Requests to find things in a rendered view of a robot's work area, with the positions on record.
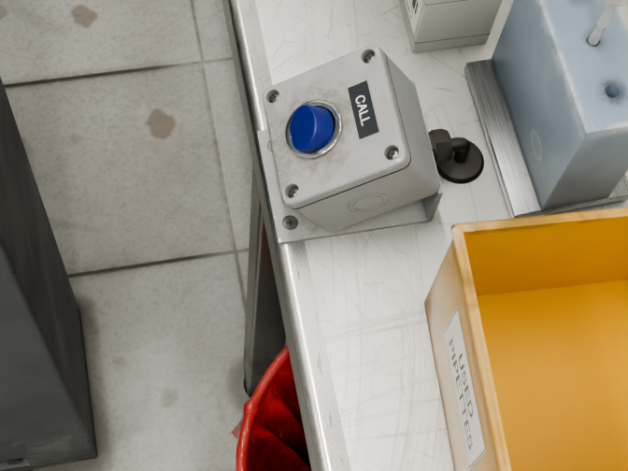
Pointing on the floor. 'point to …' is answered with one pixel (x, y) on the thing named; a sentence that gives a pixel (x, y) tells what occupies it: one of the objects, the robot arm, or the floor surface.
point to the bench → (358, 246)
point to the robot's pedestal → (36, 326)
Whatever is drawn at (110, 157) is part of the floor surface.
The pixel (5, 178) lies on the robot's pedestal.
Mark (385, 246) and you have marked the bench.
